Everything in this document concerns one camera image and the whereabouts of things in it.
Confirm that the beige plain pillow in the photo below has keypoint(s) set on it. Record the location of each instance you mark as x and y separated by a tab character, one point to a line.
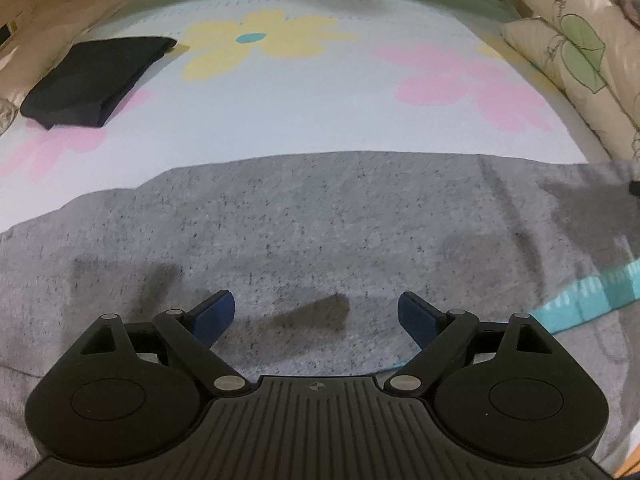
8	112

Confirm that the floral bed sheet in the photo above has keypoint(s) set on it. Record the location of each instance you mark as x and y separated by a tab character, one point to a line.
251	79

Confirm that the folded black garment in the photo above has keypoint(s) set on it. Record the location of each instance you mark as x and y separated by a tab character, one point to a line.
86	87

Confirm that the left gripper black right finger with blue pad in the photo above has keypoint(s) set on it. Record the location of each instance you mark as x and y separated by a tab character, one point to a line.
507	391

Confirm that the grey speckled pants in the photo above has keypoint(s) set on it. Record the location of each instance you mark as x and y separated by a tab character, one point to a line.
317	249

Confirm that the cream leaf-print pillow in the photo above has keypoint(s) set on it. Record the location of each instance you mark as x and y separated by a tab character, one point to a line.
590	51

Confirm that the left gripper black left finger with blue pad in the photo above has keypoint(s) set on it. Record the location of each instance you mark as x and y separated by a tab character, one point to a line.
125	392

